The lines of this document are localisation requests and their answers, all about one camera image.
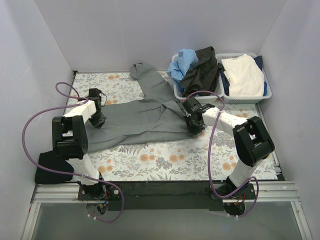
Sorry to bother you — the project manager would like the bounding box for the grey long sleeve shirt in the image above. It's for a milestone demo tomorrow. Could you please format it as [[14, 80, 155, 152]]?
[[85, 63, 192, 153]]

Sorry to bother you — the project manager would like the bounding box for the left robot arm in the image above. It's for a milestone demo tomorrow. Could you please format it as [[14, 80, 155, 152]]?
[[52, 88, 107, 200]]

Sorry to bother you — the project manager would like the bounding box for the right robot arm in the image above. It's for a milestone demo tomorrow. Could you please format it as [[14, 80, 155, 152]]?
[[182, 97, 275, 199]]

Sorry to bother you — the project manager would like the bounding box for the left white plastic basket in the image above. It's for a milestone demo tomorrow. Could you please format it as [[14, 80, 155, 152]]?
[[169, 54, 221, 103]]

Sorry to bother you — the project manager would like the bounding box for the dark striped shirt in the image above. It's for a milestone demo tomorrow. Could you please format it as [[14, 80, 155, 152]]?
[[180, 46, 221, 98]]

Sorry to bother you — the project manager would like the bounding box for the light blue shirt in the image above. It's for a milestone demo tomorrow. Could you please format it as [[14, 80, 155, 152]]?
[[167, 49, 199, 85]]

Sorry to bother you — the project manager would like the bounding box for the cream white folded shirt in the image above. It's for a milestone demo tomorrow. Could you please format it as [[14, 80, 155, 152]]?
[[221, 53, 265, 97]]

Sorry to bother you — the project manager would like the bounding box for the black folded shirt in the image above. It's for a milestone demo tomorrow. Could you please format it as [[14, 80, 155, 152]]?
[[34, 150, 75, 185]]

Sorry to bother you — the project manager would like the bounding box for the navy blue folded garment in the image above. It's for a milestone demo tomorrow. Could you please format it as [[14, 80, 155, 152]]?
[[217, 55, 269, 96]]

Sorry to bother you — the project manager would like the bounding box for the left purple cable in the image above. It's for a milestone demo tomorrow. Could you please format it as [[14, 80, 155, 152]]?
[[21, 81, 125, 223]]

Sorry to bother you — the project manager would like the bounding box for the purple cable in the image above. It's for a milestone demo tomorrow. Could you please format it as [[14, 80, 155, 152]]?
[[21, 81, 125, 223], [183, 90, 260, 219]]

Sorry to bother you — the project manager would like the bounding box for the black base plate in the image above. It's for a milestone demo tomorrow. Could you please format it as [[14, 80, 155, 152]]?
[[77, 180, 256, 211]]

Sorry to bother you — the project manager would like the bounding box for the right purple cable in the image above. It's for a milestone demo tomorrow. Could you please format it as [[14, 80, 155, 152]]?
[[183, 90, 260, 219]]

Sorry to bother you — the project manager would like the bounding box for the aluminium frame rail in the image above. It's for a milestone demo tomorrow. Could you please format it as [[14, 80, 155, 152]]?
[[31, 181, 301, 203]]

